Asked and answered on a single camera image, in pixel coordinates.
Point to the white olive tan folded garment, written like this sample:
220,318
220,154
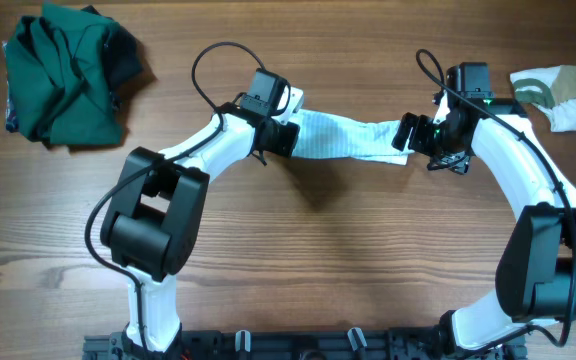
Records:
552,91

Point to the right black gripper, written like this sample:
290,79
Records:
458,162

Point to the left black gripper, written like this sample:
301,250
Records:
283,149

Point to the green cloth bag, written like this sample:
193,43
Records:
56,78

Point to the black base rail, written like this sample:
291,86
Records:
394,343

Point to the light blue striped baby pants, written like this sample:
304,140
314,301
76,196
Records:
327,136

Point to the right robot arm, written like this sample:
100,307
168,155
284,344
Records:
535,280

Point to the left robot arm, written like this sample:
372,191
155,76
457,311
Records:
153,219

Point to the blue patterned cloth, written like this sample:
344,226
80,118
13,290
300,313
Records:
11,119

